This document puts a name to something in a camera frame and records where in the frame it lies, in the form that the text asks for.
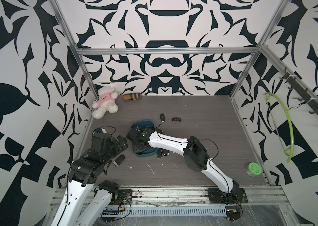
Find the teal plastic storage box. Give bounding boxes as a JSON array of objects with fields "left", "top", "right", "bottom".
[{"left": 131, "top": 120, "right": 158, "bottom": 157}]

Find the black car key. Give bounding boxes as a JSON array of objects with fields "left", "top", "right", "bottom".
[
  {"left": 159, "top": 114, "right": 165, "bottom": 122},
  {"left": 162, "top": 149, "right": 170, "bottom": 156},
  {"left": 113, "top": 154, "right": 126, "bottom": 167},
  {"left": 172, "top": 117, "right": 181, "bottom": 123}
]

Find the black flip key silver end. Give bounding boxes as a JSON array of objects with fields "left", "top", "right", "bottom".
[{"left": 157, "top": 149, "right": 163, "bottom": 159}]

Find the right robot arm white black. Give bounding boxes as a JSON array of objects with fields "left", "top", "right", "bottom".
[{"left": 126, "top": 128, "right": 239, "bottom": 198}]

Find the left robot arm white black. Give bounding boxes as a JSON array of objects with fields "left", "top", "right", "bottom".
[{"left": 51, "top": 132, "right": 128, "bottom": 226}]

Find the brown checkered pouch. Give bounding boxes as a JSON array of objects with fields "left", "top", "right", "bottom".
[{"left": 122, "top": 92, "right": 142, "bottom": 101}]

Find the white teddy bear pink shirt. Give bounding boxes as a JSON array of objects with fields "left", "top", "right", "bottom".
[{"left": 92, "top": 86, "right": 118, "bottom": 119}]

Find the black connector block left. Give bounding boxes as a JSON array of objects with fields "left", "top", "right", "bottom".
[{"left": 101, "top": 209, "right": 119, "bottom": 223}]

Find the black connector block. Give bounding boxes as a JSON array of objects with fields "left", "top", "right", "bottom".
[
  {"left": 226, "top": 209, "right": 242, "bottom": 222},
  {"left": 101, "top": 209, "right": 119, "bottom": 223}
]

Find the green tape roll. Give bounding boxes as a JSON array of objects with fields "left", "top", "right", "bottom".
[{"left": 245, "top": 163, "right": 262, "bottom": 177}]

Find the black connector block right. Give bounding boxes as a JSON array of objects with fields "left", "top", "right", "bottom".
[{"left": 226, "top": 209, "right": 242, "bottom": 222}]

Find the green plastic hanger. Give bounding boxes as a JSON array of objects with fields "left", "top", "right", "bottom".
[{"left": 264, "top": 92, "right": 295, "bottom": 163}]

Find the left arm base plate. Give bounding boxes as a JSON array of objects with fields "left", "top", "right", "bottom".
[{"left": 110, "top": 189, "right": 133, "bottom": 206}]

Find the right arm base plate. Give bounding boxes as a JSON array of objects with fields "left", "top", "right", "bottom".
[{"left": 207, "top": 188, "right": 248, "bottom": 205}]

